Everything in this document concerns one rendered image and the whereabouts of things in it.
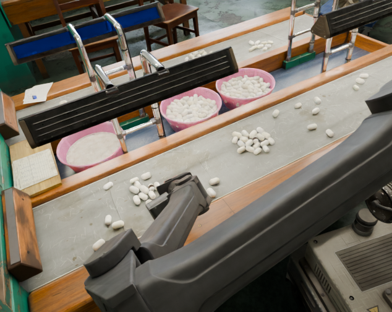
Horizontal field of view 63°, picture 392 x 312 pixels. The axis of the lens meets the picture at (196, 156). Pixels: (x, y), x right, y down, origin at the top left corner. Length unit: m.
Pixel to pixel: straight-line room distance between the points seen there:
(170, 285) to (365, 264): 1.05
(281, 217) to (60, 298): 0.74
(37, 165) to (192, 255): 1.06
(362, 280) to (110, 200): 0.87
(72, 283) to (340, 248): 0.88
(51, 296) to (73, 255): 0.13
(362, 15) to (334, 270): 0.88
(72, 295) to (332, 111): 1.11
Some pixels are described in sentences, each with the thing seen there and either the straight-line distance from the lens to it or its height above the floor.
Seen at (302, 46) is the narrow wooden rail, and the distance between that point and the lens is 1.85.
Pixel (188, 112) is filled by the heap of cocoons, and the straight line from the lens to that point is 1.39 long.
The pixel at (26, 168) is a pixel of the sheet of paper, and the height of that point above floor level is 0.78.
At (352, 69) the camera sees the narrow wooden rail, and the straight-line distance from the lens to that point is 1.66.
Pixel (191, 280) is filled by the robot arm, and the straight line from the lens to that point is 0.27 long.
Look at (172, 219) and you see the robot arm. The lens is 0.49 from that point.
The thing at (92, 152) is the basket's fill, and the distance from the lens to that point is 1.31.
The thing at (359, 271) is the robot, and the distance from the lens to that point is 1.25.
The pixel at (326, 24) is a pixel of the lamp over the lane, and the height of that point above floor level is 1.09.
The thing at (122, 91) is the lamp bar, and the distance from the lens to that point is 0.89.
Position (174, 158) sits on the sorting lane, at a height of 0.74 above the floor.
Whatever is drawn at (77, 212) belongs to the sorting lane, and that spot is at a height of 0.74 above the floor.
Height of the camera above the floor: 1.53
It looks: 43 degrees down
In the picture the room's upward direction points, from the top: 8 degrees counter-clockwise
